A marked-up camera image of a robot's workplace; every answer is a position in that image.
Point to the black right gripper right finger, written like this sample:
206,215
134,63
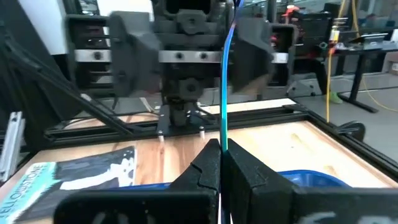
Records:
280,205

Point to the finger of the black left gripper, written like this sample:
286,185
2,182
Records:
253,56
136,59

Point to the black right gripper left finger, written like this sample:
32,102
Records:
174,205

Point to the blue purple plastic fork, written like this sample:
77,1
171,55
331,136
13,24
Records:
224,93

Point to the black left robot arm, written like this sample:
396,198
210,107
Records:
186,115

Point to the blue plastic tray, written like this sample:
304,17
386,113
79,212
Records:
311,180

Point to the Yellowstone picture book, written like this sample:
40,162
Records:
77,174

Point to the black standing desk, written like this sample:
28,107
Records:
360,77

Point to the black aluminium table frame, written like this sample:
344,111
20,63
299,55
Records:
264,116

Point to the black frame bracket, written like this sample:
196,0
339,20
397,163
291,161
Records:
353,130

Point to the silver aluminium bracket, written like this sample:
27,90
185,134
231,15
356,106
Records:
11,146

